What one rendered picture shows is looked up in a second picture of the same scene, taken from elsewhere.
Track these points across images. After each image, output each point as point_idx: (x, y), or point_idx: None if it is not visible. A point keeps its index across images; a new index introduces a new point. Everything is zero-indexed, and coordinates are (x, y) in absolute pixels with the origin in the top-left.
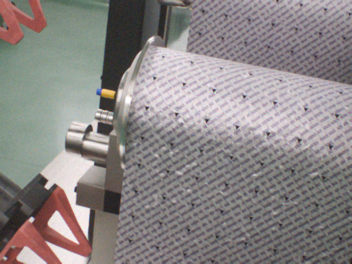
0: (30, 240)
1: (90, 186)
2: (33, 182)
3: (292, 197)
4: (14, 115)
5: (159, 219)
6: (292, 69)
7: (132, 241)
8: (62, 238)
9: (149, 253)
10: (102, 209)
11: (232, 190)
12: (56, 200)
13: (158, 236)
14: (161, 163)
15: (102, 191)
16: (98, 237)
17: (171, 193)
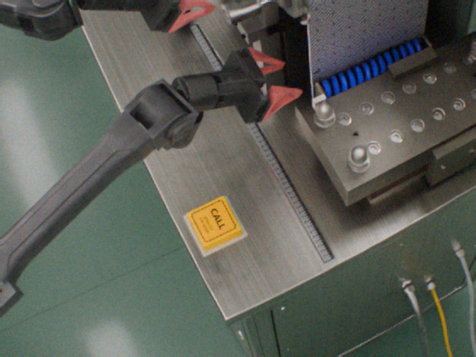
0: (282, 95)
1: (256, 31)
2: (241, 60)
3: None
4: None
5: (333, 32)
6: None
7: (320, 49)
8: (263, 69)
9: (331, 48)
10: (267, 36)
11: (368, 0)
12: (256, 57)
13: (333, 39)
14: (329, 12)
15: (265, 28)
16: (264, 48)
17: (337, 19)
